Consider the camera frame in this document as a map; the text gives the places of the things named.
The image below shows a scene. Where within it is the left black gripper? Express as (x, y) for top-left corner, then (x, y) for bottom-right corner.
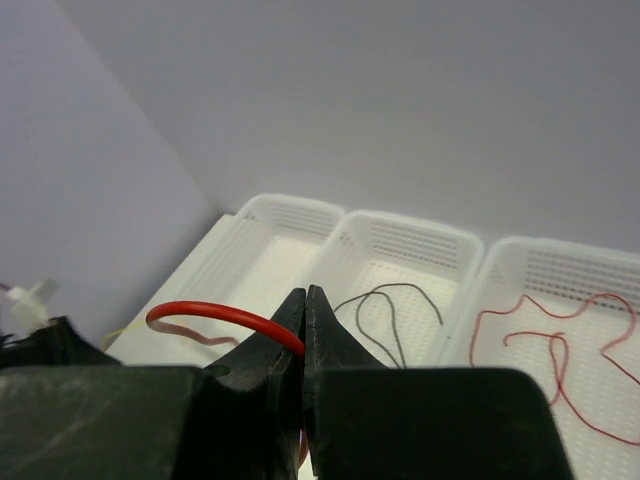
(1, 316), (121, 370)

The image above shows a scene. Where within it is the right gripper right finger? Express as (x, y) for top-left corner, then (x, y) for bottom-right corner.
(302, 285), (390, 479)

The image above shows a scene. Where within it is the thin black wire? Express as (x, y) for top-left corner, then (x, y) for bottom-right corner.
(333, 282), (444, 370)

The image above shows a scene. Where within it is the dark red wire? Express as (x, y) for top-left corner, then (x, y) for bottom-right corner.
(145, 299), (309, 461)

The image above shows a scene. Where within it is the red thin wire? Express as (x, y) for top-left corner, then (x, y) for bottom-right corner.
(468, 292), (640, 446)

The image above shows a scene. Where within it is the middle white plastic basket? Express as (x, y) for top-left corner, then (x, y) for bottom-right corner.
(305, 210), (485, 367)

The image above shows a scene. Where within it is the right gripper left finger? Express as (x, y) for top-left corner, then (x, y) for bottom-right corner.
(202, 287), (307, 480)

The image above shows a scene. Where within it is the right white plastic basket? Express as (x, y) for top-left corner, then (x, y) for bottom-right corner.
(440, 237), (639, 479)

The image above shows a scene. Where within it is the left white plastic basket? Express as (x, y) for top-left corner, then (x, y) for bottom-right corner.
(172, 193), (347, 351)

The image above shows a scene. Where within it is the white plastic basket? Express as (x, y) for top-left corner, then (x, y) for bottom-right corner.
(305, 210), (485, 367)
(440, 237), (639, 479)
(172, 193), (347, 351)

